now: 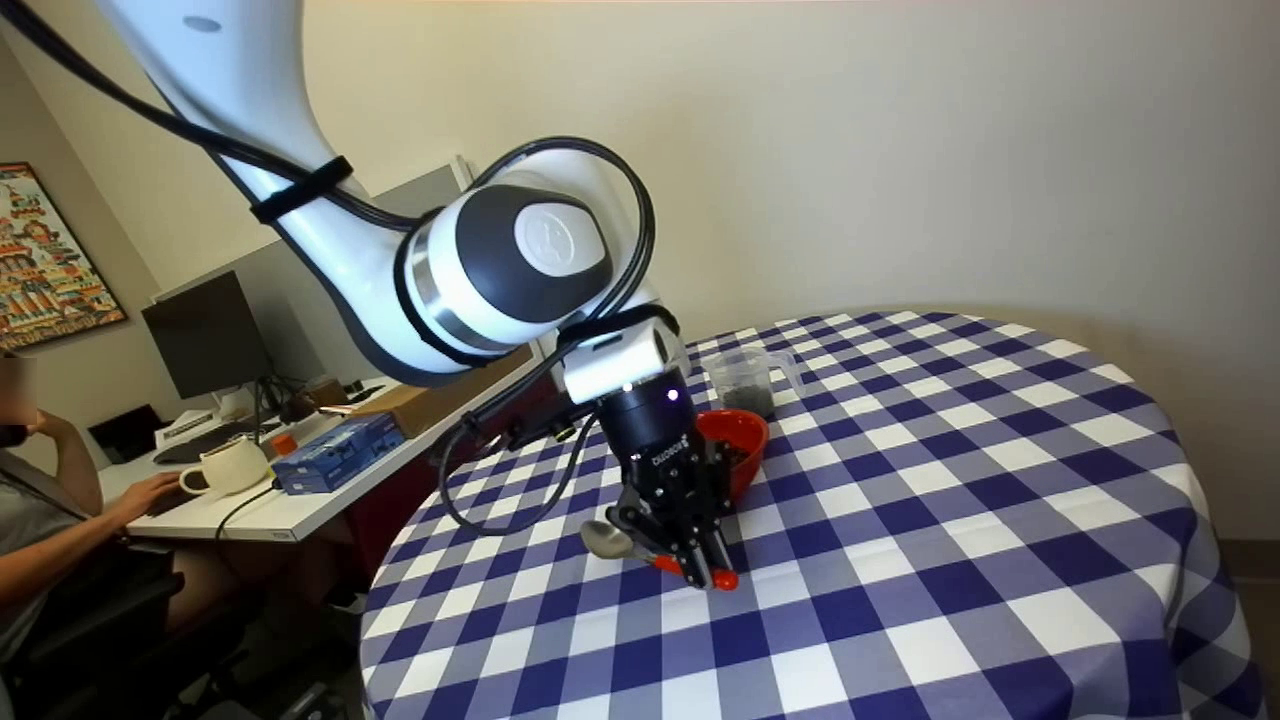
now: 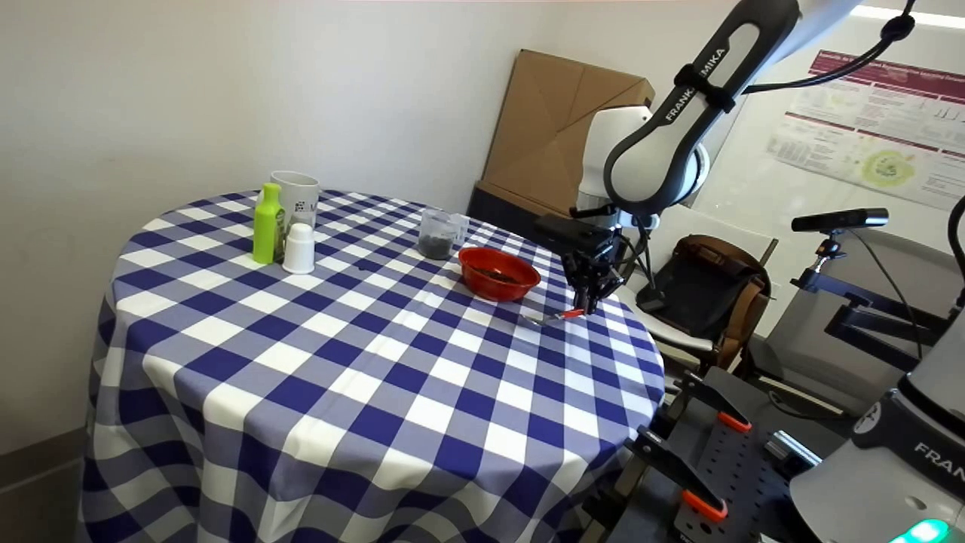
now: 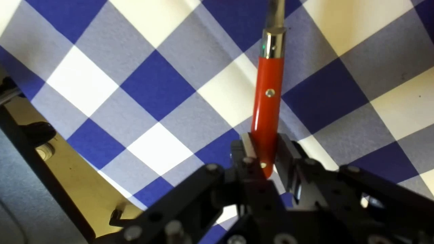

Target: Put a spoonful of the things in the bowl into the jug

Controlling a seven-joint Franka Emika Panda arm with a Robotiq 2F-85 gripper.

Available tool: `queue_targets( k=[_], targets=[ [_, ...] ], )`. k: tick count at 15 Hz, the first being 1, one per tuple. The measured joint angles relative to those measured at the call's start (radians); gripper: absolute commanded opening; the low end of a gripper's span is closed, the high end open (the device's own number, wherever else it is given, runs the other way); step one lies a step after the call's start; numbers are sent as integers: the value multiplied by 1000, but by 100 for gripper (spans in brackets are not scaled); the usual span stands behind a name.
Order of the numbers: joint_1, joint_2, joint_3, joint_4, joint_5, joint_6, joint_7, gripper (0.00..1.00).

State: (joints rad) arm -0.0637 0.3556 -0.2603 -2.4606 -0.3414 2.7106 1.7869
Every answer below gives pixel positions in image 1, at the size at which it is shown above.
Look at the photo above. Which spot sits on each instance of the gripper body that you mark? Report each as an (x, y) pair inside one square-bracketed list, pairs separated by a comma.
[(660, 440)]

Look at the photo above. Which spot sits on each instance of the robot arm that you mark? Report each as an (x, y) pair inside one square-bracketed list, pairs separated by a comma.
[(300, 240)]

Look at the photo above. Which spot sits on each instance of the black keyboard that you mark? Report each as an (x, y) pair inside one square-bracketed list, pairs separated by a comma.
[(200, 445)]

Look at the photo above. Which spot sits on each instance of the cardboard box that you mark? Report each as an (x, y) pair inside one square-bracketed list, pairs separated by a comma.
[(410, 405)]

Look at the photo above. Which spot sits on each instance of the heap of dark beans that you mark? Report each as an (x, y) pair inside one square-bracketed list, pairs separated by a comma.
[(750, 400), (740, 458)]

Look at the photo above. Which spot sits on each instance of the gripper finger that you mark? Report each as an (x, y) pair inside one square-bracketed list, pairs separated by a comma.
[(655, 540), (715, 545)]

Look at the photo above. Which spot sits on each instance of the blue white checked tablecloth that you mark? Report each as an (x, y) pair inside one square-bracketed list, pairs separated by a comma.
[(900, 550)]

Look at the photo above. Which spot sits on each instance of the black office chair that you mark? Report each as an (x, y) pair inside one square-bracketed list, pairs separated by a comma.
[(90, 640)]

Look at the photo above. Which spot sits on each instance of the person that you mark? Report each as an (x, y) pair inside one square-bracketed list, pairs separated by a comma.
[(40, 540)]

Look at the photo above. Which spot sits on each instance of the black monitor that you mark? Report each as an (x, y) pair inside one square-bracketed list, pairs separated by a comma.
[(205, 335)]

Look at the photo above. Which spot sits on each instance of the blue box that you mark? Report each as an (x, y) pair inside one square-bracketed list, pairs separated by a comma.
[(335, 455)]

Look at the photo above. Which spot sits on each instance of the white desk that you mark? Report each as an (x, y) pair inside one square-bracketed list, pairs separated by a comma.
[(290, 510)]

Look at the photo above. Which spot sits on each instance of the white mug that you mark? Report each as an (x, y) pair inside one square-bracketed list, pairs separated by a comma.
[(235, 465)]

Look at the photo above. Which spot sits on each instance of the framed colourful picture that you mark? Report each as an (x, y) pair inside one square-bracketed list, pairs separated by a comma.
[(45, 265)]

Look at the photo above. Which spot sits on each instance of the clear plastic measuring jug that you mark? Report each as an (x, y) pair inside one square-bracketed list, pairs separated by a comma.
[(745, 370)]

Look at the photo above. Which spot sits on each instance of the red bowl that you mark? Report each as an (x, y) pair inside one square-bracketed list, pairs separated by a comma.
[(745, 435)]

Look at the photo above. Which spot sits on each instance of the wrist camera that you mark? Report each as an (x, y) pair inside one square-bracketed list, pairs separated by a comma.
[(525, 425)]

